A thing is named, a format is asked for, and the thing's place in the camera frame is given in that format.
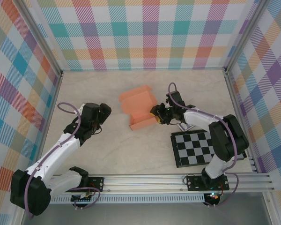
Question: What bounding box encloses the black grey checkerboard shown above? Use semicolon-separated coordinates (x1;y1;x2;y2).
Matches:
170;129;248;168

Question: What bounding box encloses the grey metal shelf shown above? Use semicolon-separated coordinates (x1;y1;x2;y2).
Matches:
21;202;272;225

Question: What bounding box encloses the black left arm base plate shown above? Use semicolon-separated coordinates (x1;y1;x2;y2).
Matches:
84;177;105;193

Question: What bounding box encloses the aluminium mounting rail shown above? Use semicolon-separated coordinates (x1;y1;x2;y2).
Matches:
16;172;276;195

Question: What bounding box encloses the aluminium side rail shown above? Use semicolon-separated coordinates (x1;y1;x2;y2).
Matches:
224;69;258;173

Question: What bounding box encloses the slotted grey cable duct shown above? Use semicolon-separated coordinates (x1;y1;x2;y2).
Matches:
49;194;206;204

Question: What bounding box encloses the aluminium frame post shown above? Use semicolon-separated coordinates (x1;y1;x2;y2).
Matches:
223;0;270;75
18;0;64;79

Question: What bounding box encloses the small white blue card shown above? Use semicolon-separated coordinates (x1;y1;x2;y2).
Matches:
177;123;194;132

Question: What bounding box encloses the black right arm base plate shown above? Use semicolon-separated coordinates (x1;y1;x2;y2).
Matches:
186;175;230;192

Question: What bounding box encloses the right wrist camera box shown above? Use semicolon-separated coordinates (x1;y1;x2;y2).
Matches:
166;90;185;109

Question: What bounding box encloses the orange paper box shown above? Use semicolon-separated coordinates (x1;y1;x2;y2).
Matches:
118;85;166;131

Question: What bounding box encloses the small controller board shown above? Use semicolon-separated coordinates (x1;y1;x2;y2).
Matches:
205;192;221;202
71;192;96;203

